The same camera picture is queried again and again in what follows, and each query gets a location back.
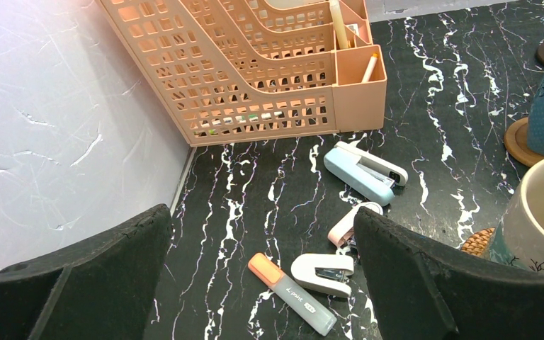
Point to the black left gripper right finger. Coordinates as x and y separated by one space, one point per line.
424 289

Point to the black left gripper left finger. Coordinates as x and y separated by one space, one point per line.
99 288

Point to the woven rattan coaster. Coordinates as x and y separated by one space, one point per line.
476 243

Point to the large beige floral mug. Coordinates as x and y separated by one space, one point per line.
518 240

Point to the light wooden coaster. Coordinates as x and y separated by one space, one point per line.
515 142

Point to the white and pink stapler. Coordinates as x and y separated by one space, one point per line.
342 232

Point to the light blue stapler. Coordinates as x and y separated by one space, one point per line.
372 177

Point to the grey and orange stapler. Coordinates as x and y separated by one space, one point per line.
303 303

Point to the orange plastic file organizer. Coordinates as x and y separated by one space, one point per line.
240 71

